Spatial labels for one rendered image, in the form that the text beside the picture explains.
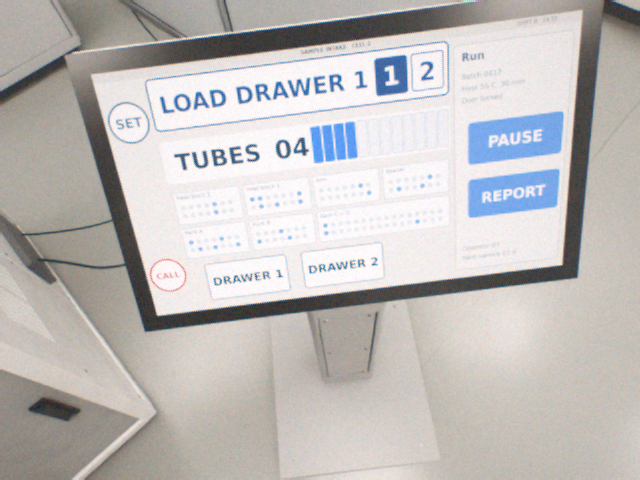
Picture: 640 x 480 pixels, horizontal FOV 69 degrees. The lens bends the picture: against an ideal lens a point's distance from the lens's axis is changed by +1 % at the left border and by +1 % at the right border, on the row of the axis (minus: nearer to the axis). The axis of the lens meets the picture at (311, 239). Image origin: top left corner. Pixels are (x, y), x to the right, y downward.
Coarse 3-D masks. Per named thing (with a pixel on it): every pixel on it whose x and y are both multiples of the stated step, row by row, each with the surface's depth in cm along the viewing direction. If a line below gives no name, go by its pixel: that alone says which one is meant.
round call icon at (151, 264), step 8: (176, 256) 52; (152, 264) 52; (160, 264) 52; (168, 264) 53; (176, 264) 53; (184, 264) 53; (152, 272) 53; (160, 272) 53; (168, 272) 53; (176, 272) 53; (184, 272) 53; (152, 280) 53; (160, 280) 53; (168, 280) 53; (176, 280) 53; (184, 280) 53; (152, 288) 53; (160, 288) 54; (168, 288) 54; (176, 288) 54; (184, 288) 54
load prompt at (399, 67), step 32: (288, 64) 46; (320, 64) 46; (352, 64) 46; (384, 64) 46; (416, 64) 46; (448, 64) 46; (160, 96) 46; (192, 96) 46; (224, 96) 46; (256, 96) 46; (288, 96) 47; (320, 96) 47; (352, 96) 47; (384, 96) 47; (416, 96) 47; (160, 128) 47
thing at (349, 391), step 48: (288, 336) 150; (336, 336) 102; (384, 336) 147; (288, 384) 142; (336, 384) 141; (384, 384) 140; (288, 432) 136; (336, 432) 135; (384, 432) 134; (432, 432) 133
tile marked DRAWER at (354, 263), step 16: (304, 256) 53; (320, 256) 53; (336, 256) 53; (352, 256) 53; (368, 256) 53; (304, 272) 53; (320, 272) 54; (336, 272) 54; (352, 272) 54; (368, 272) 54; (384, 272) 54
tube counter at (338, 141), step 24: (360, 120) 48; (384, 120) 48; (408, 120) 48; (432, 120) 48; (288, 144) 48; (312, 144) 48; (336, 144) 48; (360, 144) 49; (384, 144) 49; (408, 144) 49; (432, 144) 49; (288, 168) 49
